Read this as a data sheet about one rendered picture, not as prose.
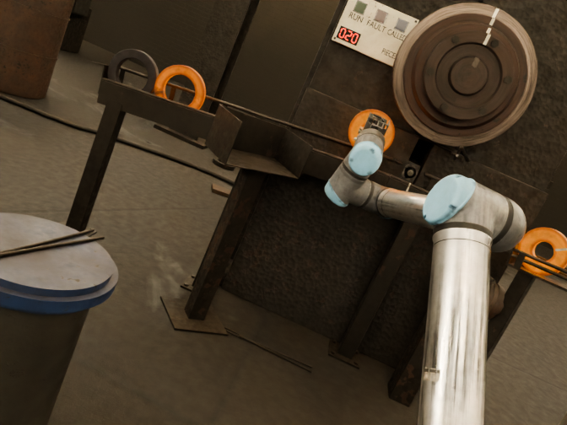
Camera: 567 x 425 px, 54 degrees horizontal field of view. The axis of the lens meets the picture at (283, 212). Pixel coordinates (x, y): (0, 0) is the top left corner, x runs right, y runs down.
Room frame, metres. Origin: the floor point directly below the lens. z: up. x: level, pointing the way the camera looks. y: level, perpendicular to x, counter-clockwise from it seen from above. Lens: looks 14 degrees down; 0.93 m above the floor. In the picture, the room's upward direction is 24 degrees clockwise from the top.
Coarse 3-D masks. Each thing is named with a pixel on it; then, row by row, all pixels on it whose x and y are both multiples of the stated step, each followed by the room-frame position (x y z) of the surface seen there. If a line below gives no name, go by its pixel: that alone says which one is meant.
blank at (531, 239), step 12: (540, 228) 1.83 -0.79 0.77; (528, 240) 1.83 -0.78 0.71; (540, 240) 1.82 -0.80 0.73; (552, 240) 1.80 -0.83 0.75; (564, 240) 1.78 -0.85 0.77; (528, 252) 1.82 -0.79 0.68; (564, 252) 1.77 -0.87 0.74; (528, 264) 1.81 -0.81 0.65; (540, 264) 1.79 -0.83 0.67; (564, 264) 1.76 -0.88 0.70
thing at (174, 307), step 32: (224, 128) 1.69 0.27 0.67; (256, 128) 1.86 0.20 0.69; (224, 160) 1.61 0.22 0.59; (256, 160) 1.79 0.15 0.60; (288, 160) 1.83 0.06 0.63; (256, 192) 1.76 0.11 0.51; (224, 224) 1.75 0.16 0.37; (224, 256) 1.75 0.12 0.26; (192, 288) 1.78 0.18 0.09; (192, 320) 1.73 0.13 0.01
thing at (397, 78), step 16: (432, 16) 1.98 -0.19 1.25; (448, 16) 1.97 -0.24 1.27; (496, 16) 1.97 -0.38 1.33; (416, 32) 1.98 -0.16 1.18; (400, 48) 1.98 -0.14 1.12; (528, 48) 1.96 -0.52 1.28; (400, 64) 1.98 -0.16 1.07; (528, 64) 1.96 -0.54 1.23; (400, 80) 1.98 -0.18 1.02; (528, 80) 1.96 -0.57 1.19; (400, 96) 1.98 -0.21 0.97; (528, 96) 1.96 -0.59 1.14; (512, 112) 1.96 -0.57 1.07; (416, 128) 1.97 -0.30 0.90; (496, 128) 1.96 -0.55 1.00; (448, 144) 1.97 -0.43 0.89; (464, 144) 1.97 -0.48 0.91
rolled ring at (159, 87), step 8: (168, 72) 2.02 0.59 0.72; (176, 72) 2.02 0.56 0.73; (184, 72) 2.02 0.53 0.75; (192, 72) 2.02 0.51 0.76; (160, 80) 2.02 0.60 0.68; (168, 80) 2.05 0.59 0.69; (192, 80) 2.02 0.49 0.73; (200, 80) 2.02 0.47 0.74; (160, 88) 2.02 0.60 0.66; (200, 88) 2.02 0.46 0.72; (160, 96) 2.02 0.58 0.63; (200, 96) 2.02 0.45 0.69; (192, 104) 2.02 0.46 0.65; (200, 104) 2.02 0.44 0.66
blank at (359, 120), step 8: (360, 112) 1.93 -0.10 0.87; (368, 112) 1.93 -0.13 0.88; (376, 112) 1.93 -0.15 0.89; (352, 120) 1.93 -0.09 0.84; (360, 120) 1.93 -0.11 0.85; (352, 128) 1.93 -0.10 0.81; (392, 128) 1.92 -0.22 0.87; (352, 136) 1.93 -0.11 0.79; (384, 136) 1.92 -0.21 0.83; (392, 136) 1.92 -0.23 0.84; (352, 144) 1.93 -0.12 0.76
